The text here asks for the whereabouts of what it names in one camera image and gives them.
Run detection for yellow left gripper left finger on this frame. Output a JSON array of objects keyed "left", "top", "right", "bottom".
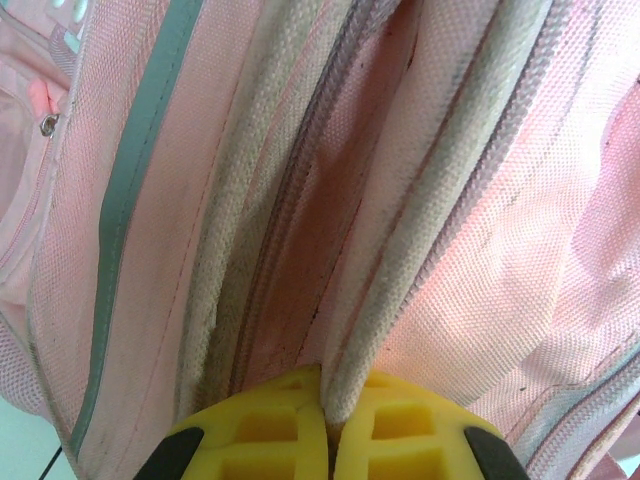
[{"left": 134, "top": 363, "right": 334, "bottom": 480}]

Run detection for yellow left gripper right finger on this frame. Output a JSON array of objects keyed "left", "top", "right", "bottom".
[{"left": 332, "top": 369, "right": 531, "bottom": 480}]

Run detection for pink school backpack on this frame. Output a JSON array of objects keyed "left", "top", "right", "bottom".
[{"left": 0, "top": 0, "right": 640, "bottom": 480}]

